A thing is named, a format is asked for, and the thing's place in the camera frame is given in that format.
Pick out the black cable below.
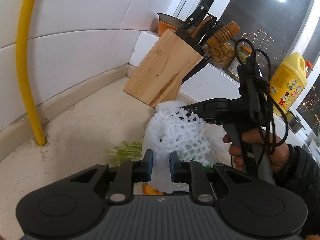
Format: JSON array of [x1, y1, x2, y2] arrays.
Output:
[[234, 38, 290, 176]]

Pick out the white foam fruit net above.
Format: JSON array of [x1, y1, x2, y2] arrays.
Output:
[[142, 101, 217, 194]]

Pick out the orange bowl with metal bowl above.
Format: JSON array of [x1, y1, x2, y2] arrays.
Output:
[[157, 13, 184, 36]]

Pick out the yellow vertical pipe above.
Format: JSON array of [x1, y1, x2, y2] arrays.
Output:
[[15, 0, 46, 146]]

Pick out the glass jar of pickles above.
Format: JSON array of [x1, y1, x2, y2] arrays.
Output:
[[209, 39, 235, 69]]

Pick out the wooden knife block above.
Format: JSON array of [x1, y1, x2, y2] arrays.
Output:
[[123, 29, 203, 108]]

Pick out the yellow oil bottle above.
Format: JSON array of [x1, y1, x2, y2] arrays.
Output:
[[270, 52, 307, 114]]

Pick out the black handled knife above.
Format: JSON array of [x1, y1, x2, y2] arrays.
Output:
[[175, 4, 209, 56]]

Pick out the wooden handled tool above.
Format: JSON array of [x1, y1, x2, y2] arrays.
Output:
[[205, 21, 241, 49]]

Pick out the pale green cabbage leaf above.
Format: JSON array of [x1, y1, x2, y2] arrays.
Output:
[[106, 137, 144, 166]]

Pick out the right hand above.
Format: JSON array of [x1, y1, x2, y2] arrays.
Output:
[[222, 129, 296, 173]]

